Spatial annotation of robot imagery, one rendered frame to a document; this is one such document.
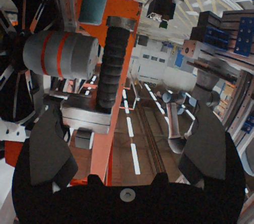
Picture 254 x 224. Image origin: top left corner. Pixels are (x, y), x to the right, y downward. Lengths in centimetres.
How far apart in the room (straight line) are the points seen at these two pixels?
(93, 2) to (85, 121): 38
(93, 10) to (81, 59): 21
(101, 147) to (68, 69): 94
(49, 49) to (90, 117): 21
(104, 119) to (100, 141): 91
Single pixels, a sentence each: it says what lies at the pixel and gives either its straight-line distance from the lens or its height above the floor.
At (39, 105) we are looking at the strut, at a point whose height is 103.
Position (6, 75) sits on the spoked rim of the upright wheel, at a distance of 44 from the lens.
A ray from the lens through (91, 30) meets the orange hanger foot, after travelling 86.
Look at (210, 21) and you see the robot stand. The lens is 74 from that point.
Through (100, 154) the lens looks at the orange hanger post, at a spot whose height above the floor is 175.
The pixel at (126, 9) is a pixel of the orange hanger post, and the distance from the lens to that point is 83.
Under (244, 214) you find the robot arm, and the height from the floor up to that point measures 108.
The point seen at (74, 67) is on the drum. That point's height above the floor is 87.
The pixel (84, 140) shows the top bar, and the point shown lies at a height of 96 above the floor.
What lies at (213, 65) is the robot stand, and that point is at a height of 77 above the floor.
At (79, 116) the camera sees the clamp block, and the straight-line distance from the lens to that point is 24.
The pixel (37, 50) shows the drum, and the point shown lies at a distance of 38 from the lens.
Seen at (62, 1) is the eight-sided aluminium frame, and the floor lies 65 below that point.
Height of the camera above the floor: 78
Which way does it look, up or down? 24 degrees up
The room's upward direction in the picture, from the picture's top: 167 degrees counter-clockwise
